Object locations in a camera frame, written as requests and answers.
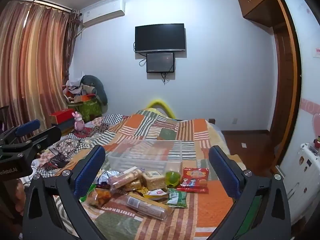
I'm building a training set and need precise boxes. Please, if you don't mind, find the red box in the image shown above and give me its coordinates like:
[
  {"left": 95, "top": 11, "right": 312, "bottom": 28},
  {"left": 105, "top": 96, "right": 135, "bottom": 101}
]
[{"left": 49, "top": 109, "right": 75, "bottom": 125}]

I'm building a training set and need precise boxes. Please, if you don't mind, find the green jelly cup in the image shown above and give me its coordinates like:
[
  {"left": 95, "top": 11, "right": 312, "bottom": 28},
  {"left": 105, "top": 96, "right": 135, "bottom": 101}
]
[{"left": 165, "top": 170, "right": 181, "bottom": 188}]

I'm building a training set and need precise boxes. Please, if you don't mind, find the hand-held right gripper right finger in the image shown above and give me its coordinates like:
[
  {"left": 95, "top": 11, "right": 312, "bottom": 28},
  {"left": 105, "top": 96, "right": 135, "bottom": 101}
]
[{"left": 208, "top": 145, "right": 292, "bottom": 240}]

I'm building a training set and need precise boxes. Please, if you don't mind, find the green patterned bag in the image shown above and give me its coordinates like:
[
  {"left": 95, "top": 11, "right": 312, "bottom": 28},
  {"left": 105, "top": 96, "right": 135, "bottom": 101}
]
[{"left": 76, "top": 100, "right": 103, "bottom": 123}]

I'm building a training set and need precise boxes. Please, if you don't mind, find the black wall television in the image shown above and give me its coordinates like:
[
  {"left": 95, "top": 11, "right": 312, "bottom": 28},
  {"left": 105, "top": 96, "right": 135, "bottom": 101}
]
[{"left": 134, "top": 23, "right": 187, "bottom": 53}]

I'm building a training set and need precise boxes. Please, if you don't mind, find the white air conditioner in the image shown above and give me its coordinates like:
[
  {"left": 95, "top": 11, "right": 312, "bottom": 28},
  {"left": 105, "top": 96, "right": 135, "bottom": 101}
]
[{"left": 79, "top": 0, "right": 125, "bottom": 28}]

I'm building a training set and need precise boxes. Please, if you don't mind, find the red snack packet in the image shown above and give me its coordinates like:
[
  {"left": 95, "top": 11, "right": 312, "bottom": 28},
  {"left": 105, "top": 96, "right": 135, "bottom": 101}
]
[{"left": 176, "top": 167, "right": 210, "bottom": 194}]

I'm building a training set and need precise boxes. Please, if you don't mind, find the beige cracker block packet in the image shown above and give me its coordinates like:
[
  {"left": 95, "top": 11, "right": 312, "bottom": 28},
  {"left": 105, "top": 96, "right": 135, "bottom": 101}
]
[{"left": 142, "top": 170, "right": 167, "bottom": 190}]

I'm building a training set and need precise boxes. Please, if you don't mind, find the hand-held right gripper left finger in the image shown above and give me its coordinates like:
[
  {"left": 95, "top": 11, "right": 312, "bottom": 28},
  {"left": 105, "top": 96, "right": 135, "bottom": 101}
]
[{"left": 22, "top": 145, "right": 110, "bottom": 240}]

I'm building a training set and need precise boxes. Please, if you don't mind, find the wooden door frame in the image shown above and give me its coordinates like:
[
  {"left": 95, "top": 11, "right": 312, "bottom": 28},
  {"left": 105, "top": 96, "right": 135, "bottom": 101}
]
[{"left": 269, "top": 0, "right": 303, "bottom": 170}]

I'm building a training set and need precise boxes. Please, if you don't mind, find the white cabinet with stickers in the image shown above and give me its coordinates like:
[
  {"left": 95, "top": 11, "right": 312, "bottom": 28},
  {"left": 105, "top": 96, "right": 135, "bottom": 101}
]
[{"left": 280, "top": 142, "right": 320, "bottom": 228}]

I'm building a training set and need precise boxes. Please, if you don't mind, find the clear plastic container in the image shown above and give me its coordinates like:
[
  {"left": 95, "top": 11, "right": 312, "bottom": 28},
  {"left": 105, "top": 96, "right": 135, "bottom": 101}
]
[{"left": 107, "top": 139, "right": 184, "bottom": 178}]

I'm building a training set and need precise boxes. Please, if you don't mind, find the small black wall monitor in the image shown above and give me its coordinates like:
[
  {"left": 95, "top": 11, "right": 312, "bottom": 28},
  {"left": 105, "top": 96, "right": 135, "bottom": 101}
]
[{"left": 146, "top": 52, "right": 175, "bottom": 73}]

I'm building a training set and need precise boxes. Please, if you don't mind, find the striped orange curtain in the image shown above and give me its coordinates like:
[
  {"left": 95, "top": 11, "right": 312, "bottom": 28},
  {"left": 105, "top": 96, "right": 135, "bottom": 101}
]
[{"left": 0, "top": 0, "right": 83, "bottom": 140}]

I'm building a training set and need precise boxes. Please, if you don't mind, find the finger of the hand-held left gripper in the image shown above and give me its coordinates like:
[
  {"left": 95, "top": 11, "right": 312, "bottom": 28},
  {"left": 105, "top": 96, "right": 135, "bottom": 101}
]
[
  {"left": 15, "top": 126, "right": 62, "bottom": 157},
  {"left": 0, "top": 119, "right": 41, "bottom": 143}
]

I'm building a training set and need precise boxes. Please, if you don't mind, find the pink plush toy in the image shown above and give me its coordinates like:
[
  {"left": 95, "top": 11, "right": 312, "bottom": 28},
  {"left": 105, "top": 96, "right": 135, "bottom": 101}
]
[{"left": 72, "top": 111, "right": 85, "bottom": 133}]

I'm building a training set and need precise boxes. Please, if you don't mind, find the green snack packet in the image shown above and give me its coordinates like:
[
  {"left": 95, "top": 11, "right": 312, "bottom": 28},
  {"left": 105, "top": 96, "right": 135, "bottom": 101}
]
[{"left": 166, "top": 188, "right": 188, "bottom": 208}]

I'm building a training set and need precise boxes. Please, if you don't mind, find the wooden overhead cabinet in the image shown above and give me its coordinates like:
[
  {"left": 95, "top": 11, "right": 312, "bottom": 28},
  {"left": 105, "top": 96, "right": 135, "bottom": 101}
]
[{"left": 237, "top": 0, "right": 293, "bottom": 28}]

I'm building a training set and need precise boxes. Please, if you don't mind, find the yellow padded bed rail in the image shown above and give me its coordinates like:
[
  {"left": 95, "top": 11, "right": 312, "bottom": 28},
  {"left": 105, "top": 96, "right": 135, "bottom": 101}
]
[{"left": 146, "top": 99, "right": 175, "bottom": 118}]

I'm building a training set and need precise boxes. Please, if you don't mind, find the golden puffed snack packet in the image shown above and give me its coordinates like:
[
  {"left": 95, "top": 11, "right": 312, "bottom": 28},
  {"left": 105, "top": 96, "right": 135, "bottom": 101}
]
[{"left": 109, "top": 167, "right": 144, "bottom": 192}]

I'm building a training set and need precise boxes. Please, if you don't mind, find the blue white snack bag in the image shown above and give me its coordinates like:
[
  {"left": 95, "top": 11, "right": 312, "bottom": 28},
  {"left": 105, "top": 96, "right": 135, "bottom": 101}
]
[{"left": 96, "top": 169, "right": 120, "bottom": 188}]

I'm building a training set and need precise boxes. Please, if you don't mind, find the pile of clutter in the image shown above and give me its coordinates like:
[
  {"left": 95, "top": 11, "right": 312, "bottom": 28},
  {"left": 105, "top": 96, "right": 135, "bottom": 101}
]
[{"left": 62, "top": 79, "right": 97, "bottom": 103}]

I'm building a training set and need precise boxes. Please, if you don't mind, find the yellow snack packet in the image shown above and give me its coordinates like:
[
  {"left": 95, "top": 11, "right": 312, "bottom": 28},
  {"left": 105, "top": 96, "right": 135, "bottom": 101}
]
[{"left": 136, "top": 187, "right": 170, "bottom": 202}]

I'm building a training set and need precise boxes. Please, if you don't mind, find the orange snack bag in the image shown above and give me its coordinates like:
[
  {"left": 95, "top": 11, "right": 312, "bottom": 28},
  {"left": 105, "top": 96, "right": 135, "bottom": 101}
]
[{"left": 80, "top": 187, "right": 113, "bottom": 208}]

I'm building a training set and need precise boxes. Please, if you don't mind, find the patchwork striped blanket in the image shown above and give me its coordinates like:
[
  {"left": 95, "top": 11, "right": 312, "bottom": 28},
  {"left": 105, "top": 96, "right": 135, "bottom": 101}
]
[{"left": 32, "top": 109, "right": 250, "bottom": 240}]

